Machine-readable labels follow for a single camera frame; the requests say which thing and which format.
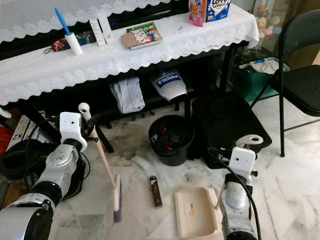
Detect beige broom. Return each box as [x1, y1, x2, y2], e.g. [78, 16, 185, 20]
[78, 102, 124, 224]

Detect beige long handled dustpan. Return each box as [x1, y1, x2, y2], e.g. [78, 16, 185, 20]
[173, 133, 265, 240]

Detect grey fabric bag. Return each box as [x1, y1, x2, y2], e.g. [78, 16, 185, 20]
[109, 76, 146, 115]

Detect white lace tablecloth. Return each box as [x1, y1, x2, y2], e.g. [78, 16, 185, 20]
[0, 3, 260, 119]

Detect white K2 box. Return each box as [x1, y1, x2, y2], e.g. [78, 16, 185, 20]
[5, 114, 35, 151]

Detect black round appliance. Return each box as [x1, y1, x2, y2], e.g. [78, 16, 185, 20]
[1, 138, 53, 182]

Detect black plastic bucket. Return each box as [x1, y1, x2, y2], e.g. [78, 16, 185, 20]
[148, 114, 196, 167]

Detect red bag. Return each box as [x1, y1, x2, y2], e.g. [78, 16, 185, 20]
[0, 125, 15, 157]

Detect white BitRobot bag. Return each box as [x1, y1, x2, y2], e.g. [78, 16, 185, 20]
[149, 69, 188, 103]

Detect dark floral folded umbrella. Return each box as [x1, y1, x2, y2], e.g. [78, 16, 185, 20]
[43, 31, 97, 54]

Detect small brown bar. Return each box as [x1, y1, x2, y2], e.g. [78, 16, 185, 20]
[148, 175, 164, 209]

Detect slim white box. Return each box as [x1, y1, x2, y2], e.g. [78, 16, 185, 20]
[97, 11, 115, 45]
[88, 18, 106, 47]

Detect illustrated book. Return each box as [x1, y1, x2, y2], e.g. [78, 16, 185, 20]
[119, 20, 164, 50]

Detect wooden board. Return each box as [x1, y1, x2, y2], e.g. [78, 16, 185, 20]
[1, 190, 28, 210]

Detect white lace cover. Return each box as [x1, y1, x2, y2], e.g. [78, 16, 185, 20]
[0, 0, 186, 44]

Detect large black bag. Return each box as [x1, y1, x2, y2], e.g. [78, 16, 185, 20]
[189, 91, 273, 170]

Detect pink snack package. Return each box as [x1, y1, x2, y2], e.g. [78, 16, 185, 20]
[188, 0, 206, 27]

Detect green plastic bin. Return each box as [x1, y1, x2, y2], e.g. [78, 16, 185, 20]
[234, 56, 290, 102]

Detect blue Love Letters box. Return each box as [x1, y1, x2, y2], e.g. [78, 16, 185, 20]
[202, 0, 232, 23]

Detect small plush toys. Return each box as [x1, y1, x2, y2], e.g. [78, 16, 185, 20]
[254, 4, 284, 37]

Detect black folding chair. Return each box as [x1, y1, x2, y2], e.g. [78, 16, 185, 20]
[250, 8, 320, 158]

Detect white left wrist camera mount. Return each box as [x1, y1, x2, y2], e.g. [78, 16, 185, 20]
[58, 111, 89, 152]

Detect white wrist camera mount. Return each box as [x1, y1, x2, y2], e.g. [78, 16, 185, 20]
[228, 147, 257, 184]
[58, 111, 89, 152]

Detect blue handled lint roller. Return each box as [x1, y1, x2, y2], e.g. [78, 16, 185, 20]
[55, 7, 84, 56]

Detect black table frame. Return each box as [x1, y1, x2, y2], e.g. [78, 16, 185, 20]
[7, 40, 251, 136]

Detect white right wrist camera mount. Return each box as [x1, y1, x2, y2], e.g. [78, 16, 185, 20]
[228, 147, 257, 184]

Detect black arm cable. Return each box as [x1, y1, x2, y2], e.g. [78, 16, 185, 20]
[207, 147, 264, 240]

